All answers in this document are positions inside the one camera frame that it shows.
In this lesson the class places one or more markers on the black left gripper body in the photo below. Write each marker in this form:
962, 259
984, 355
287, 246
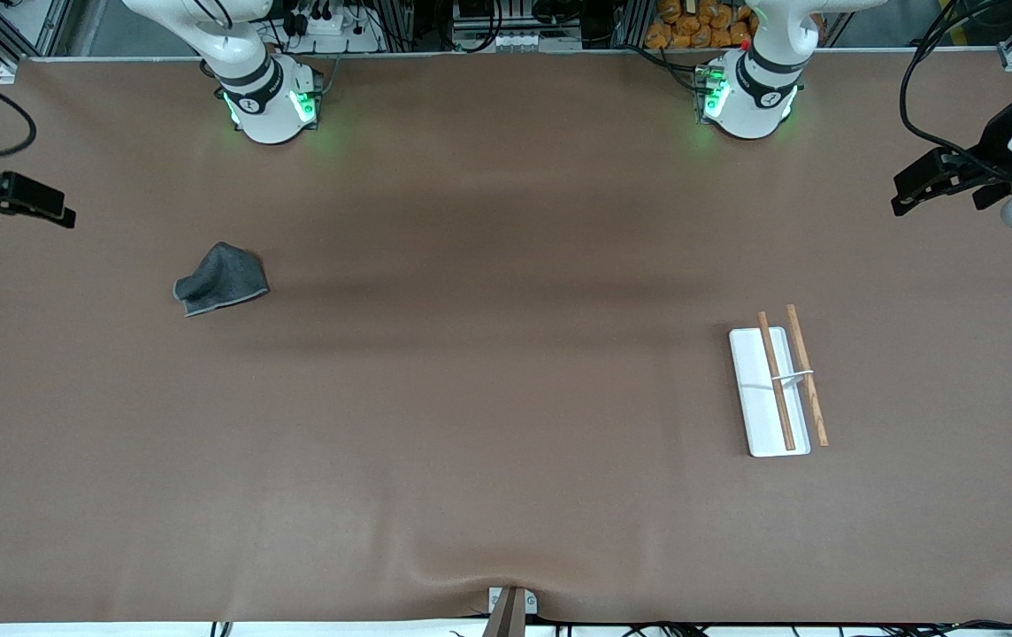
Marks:
996, 144

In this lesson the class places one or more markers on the grey towel with purple side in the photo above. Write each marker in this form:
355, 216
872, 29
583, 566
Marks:
223, 279

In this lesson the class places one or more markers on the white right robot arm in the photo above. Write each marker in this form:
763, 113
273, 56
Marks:
267, 106

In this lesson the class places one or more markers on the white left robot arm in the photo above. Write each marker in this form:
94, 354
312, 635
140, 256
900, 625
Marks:
754, 106

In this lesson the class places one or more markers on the orange lumpy objects pile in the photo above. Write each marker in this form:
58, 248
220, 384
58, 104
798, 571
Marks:
683, 26

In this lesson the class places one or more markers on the white power strip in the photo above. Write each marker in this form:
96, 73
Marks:
356, 40

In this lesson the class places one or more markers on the brown table cover mat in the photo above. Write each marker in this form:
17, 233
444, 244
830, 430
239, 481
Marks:
506, 354

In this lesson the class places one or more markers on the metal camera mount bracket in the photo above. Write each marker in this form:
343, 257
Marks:
510, 615

